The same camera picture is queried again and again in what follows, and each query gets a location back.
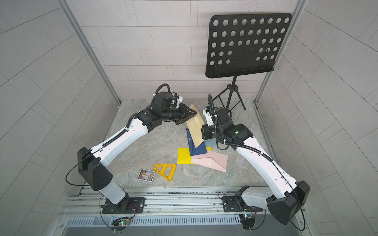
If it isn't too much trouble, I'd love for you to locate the light teal envelope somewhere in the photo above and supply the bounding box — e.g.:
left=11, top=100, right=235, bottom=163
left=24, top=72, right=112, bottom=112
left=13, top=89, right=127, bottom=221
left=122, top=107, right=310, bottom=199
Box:
left=205, top=138, right=217, bottom=148

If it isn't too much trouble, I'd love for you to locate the pink envelope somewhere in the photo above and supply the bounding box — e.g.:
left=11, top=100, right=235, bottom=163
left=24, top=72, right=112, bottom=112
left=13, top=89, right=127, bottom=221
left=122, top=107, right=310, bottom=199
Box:
left=191, top=151, right=228, bottom=172

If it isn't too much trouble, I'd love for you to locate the navy blue envelope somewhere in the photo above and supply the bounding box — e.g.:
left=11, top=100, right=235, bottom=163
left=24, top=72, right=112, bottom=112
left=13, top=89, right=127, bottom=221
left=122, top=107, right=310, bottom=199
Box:
left=185, top=127, right=208, bottom=157

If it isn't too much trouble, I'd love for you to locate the yellow triangle ruler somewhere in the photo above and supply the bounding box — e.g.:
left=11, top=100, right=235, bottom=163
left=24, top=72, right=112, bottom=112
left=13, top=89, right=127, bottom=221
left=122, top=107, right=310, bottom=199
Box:
left=153, top=164, right=176, bottom=182

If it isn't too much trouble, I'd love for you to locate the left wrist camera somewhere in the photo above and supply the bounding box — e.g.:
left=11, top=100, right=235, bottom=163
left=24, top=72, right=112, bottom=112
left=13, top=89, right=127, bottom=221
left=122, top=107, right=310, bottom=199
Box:
left=153, top=91, right=183, bottom=110

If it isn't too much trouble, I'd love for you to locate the right circuit board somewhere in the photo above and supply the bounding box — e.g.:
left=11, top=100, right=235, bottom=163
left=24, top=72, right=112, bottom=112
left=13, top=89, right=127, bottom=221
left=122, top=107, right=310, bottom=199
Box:
left=239, top=213, right=256, bottom=231

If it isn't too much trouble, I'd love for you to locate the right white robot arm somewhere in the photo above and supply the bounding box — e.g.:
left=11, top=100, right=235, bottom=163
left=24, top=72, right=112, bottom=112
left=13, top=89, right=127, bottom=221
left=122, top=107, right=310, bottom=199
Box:
left=202, top=113, right=310, bottom=225

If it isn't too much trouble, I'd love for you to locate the aluminium rail frame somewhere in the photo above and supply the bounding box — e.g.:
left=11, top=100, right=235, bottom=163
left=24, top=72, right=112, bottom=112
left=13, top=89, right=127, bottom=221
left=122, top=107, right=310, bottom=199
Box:
left=57, top=185, right=305, bottom=219

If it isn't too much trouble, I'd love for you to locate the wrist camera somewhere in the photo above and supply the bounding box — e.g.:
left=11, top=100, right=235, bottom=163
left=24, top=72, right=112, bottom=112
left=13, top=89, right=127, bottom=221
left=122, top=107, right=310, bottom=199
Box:
left=202, top=106, right=230, bottom=126
left=153, top=91, right=183, bottom=110

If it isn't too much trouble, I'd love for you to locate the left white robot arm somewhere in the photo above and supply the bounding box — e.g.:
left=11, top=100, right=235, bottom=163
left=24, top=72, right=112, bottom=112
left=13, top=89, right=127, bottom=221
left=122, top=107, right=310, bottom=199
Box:
left=77, top=103, right=197, bottom=211

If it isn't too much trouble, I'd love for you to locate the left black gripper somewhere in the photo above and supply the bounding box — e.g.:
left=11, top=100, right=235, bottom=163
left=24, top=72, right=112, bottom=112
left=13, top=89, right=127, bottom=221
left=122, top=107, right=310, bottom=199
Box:
left=159, top=103, right=197, bottom=124

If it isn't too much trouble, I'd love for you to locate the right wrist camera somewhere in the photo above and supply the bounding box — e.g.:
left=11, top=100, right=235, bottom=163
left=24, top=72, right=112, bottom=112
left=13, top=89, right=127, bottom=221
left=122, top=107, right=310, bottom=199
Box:
left=202, top=106, right=230, bottom=126

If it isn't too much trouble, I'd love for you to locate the circuit board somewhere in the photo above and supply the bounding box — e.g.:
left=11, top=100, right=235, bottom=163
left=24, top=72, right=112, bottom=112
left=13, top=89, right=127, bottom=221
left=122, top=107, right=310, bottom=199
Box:
left=239, top=213, right=256, bottom=231
left=112, top=217, right=133, bottom=227

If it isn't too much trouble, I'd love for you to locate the left circuit board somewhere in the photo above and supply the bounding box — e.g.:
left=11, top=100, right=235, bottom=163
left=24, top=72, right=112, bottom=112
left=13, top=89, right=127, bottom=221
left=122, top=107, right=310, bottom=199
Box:
left=112, top=217, right=133, bottom=227

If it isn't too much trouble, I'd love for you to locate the colourful picture card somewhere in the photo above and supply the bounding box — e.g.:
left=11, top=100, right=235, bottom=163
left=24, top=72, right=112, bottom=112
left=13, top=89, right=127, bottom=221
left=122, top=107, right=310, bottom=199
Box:
left=137, top=169, right=156, bottom=183

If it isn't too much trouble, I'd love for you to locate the black perforated music stand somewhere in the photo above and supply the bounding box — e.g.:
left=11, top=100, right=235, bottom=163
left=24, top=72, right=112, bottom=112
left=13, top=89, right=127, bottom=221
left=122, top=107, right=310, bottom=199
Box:
left=205, top=13, right=292, bottom=98

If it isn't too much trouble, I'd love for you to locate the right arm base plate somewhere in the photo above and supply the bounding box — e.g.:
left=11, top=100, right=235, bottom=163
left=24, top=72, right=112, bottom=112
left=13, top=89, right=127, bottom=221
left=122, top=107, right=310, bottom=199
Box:
left=220, top=195, right=264, bottom=212

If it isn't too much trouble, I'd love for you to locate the kraft tan envelope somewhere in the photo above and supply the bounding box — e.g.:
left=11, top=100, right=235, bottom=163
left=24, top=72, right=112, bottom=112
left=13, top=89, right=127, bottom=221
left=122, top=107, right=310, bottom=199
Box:
left=186, top=104, right=204, bottom=148

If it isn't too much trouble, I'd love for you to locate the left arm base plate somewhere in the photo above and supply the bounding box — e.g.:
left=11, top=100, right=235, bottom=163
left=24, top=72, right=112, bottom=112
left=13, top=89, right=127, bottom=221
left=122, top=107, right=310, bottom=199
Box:
left=100, top=197, right=146, bottom=214

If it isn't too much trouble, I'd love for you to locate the yellow envelope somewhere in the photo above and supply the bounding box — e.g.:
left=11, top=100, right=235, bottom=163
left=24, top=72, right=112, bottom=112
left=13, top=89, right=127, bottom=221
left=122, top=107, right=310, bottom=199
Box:
left=177, top=147, right=206, bottom=165

